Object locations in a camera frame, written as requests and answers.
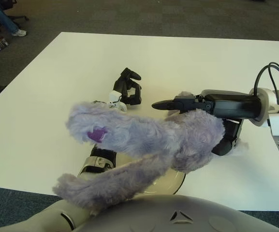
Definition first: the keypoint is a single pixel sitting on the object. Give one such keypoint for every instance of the person leg in blue jeans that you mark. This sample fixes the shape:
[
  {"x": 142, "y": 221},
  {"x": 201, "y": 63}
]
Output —
[{"x": 6, "y": 18}]

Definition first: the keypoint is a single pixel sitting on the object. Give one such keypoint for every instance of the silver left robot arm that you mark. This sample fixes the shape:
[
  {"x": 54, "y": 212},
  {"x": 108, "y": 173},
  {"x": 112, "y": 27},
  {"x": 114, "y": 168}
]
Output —
[{"x": 98, "y": 164}]

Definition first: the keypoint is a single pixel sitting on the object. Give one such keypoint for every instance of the white sneaker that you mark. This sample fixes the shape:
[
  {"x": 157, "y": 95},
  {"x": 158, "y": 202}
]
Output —
[{"x": 19, "y": 33}]

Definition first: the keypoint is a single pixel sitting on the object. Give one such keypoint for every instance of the grey robot torso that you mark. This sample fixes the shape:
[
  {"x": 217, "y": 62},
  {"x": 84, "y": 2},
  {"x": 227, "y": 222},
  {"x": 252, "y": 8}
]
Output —
[{"x": 178, "y": 217}]

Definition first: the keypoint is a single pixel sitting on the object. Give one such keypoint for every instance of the white plate with black rim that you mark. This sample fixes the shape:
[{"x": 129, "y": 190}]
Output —
[{"x": 170, "y": 181}]

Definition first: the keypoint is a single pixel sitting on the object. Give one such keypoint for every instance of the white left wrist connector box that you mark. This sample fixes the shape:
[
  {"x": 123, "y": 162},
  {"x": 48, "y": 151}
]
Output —
[{"x": 115, "y": 96}]

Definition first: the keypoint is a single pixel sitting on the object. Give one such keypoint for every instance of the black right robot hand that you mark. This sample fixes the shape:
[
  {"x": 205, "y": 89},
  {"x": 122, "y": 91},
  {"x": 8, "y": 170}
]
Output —
[{"x": 236, "y": 106}]

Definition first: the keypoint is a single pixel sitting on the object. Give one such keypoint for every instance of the seated person in jeans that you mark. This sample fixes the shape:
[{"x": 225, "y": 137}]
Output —
[{"x": 22, "y": 17}]

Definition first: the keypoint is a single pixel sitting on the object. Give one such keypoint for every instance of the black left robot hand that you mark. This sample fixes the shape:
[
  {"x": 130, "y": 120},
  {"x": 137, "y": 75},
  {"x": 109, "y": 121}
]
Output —
[{"x": 121, "y": 85}]

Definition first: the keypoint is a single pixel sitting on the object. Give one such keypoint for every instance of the purple plush bunny doll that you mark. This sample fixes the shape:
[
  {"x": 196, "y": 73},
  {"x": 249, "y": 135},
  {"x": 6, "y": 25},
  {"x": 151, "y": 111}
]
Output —
[{"x": 141, "y": 135}]

